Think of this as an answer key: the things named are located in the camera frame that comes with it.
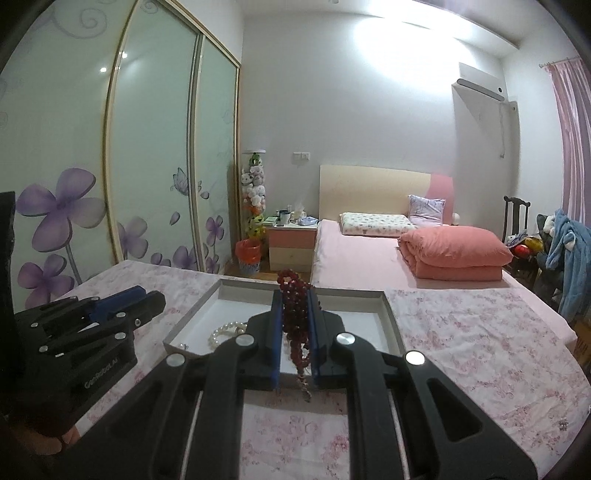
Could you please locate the person's left hand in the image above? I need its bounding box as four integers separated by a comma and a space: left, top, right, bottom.
25, 422, 81, 457

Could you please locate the white shallow tray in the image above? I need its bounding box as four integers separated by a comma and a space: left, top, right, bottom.
163, 278, 404, 411

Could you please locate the pink and beige nightstand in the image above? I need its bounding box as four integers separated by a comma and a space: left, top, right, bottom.
267, 224, 319, 273

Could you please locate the white floral pillow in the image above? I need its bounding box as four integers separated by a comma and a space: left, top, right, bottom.
339, 211, 416, 238

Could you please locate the pink striped curtain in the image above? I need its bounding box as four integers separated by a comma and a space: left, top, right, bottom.
542, 58, 591, 217

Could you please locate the white pearl bracelet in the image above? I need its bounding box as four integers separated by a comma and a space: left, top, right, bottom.
208, 322, 247, 352

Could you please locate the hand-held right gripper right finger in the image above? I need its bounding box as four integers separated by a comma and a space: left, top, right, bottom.
308, 287, 539, 480

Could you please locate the dark red bead bracelet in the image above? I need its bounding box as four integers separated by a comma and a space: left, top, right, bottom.
276, 269, 319, 402

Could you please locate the dark wooden chair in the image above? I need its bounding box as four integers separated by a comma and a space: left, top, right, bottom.
503, 195, 539, 278

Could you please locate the tall tube of plush toys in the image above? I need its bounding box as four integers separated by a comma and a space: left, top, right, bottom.
240, 150, 269, 241

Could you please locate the beige and pink headboard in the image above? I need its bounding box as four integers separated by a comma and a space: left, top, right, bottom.
320, 164, 455, 227

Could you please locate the bed with pink sheet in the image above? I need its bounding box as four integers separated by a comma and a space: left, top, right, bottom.
310, 219, 578, 342

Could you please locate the white pipe cover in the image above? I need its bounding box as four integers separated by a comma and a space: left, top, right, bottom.
496, 102, 518, 160

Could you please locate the white air conditioner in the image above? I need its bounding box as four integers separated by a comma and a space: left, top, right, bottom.
455, 62, 509, 102

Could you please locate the blue fleece robe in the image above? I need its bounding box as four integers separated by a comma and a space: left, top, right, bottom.
545, 209, 587, 324

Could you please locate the red trash bin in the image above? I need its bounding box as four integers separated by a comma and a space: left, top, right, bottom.
235, 239, 262, 278

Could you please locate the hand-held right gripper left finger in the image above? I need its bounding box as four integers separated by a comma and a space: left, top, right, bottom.
69, 288, 284, 480

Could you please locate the glass wardrobe with purple flowers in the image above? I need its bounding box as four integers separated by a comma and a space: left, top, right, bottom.
0, 0, 242, 319

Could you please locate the pink floral blanket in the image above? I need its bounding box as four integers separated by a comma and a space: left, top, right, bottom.
51, 260, 575, 480

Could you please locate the lilac patterned pillow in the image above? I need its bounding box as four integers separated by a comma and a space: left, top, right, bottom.
407, 194, 447, 227

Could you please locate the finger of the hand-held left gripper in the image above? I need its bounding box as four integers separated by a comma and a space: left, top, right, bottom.
16, 285, 148, 337
41, 291, 167, 356

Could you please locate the folded salmon quilt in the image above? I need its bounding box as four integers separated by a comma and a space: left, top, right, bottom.
398, 226, 513, 282

